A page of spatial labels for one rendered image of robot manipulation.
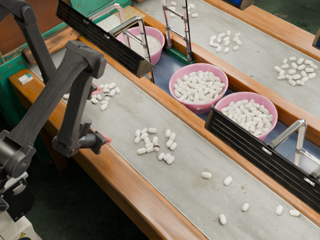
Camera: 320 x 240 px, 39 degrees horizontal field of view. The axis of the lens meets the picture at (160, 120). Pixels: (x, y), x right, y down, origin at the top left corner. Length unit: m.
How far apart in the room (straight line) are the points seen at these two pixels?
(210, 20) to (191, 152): 0.88
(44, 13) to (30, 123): 1.12
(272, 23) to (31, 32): 1.23
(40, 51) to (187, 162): 0.70
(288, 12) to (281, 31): 1.46
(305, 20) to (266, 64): 1.57
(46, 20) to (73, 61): 1.06
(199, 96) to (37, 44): 0.75
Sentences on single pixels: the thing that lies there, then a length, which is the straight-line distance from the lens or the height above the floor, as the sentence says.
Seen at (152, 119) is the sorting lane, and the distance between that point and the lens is 1.97.
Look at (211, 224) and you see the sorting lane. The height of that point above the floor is 0.74.
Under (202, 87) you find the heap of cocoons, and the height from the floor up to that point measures 0.74.
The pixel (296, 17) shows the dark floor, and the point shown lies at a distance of 3.74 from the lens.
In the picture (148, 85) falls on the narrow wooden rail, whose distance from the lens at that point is 2.08.
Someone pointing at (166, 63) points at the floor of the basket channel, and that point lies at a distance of 2.32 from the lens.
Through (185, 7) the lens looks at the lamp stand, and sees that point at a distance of 2.05.
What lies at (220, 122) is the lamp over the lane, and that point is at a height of 1.10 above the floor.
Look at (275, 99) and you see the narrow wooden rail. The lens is 1.98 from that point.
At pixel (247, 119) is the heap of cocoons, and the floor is 0.74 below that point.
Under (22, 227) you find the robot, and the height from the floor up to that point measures 0.80.
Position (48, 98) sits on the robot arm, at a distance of 1.31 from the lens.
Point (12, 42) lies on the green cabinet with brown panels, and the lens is 2.32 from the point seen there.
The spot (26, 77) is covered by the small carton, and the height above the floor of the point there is 0.78.
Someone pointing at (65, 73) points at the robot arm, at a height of 1.36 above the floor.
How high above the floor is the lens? 2.19
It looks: 48 degrees down
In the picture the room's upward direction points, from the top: 11 degrees counter-clockwise
